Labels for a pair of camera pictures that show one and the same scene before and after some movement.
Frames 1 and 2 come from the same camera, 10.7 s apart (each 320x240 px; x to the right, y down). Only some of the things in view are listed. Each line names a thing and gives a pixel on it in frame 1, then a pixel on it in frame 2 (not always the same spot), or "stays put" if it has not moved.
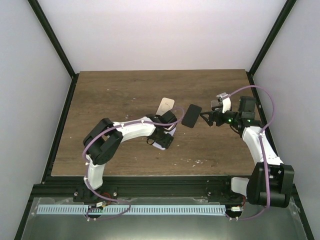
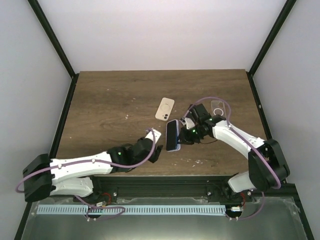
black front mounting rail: x=75 y=187 stays put
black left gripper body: x=160 y=140 → x=154 y=157
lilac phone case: x=171 y=131 → x=178 y=144
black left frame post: x=37 y=9 stays put
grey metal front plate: x=261 y=223 stays put
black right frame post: x=285 y=12 stays put
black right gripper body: x=220 y=121 → x=192 y=137
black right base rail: x=295 y=195 stays put
